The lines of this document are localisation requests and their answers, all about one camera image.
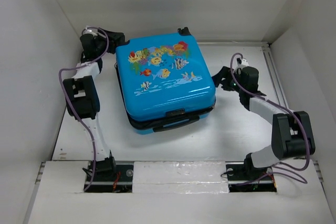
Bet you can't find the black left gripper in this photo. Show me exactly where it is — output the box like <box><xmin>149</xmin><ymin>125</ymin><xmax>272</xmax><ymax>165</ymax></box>
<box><xmin>95</xmin><ymin>28</ymin><xmax>124</xmax><ymax>56</ymax></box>

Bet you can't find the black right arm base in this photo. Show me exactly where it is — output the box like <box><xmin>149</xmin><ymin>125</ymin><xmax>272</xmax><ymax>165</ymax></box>
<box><xmin>221</xmin><ymin>164</ymin><xmax>277</xmax><ymax>193</ymax></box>

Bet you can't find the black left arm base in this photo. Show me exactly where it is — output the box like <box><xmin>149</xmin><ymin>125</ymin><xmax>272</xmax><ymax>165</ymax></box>
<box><xmin>83</xmin><ymin>162</ymin><xmax>134</xmax><ymax>194</ymax></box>

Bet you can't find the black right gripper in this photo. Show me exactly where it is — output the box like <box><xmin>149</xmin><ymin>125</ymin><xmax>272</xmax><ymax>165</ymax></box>
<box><xmin>207</xmin><ymin>66</ymin><xmax>245</xmax><ymax>93</ymax></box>

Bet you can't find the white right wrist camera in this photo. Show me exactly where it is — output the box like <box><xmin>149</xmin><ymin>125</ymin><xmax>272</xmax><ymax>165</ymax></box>
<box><xmin>235</xmin><ymin>58</ymin><xmax>249</xmax><ymax>72</ymax></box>

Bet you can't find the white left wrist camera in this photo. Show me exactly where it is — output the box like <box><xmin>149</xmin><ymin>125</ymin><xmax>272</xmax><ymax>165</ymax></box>
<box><xmin>81</xmin><ymin>26</ymin><xmax>98</xmax><ymax>36</ymax></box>

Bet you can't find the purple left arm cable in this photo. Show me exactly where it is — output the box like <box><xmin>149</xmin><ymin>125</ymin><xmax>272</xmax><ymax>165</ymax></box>
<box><xmin>58</xmin><ymin>26</ymin><xmax>110</xmax><ymax>192</ymax></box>

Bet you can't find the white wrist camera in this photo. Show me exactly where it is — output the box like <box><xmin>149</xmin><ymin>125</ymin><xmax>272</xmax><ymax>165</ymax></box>
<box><xmin>235</xmin><ymin>58</ymin><xmax>249</xmax><ymax>72</ymax></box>
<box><xmin>81</xmin><ymin>26</ymin><xmax>98</xmax><ymax>36</ymax></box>

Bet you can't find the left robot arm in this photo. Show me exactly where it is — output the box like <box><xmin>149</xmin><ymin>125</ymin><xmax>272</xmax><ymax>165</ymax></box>
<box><xmin>59</xmin><ymin>26</ymin><xmax>125</xmax><ymax>180</ymax></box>

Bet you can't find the blue hard-shell suitcase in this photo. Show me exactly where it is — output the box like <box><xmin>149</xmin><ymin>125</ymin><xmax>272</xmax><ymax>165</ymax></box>
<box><xmin>115</xmin><ymin>27</ymin><xmax>216</xmax><ymax>134</ymax></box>

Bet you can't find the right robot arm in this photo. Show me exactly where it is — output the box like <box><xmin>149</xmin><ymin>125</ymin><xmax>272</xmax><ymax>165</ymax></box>
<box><xmin>212</xmin><ymin>66</ymin><xmax>316</xmax><ymax>185</ymax></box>

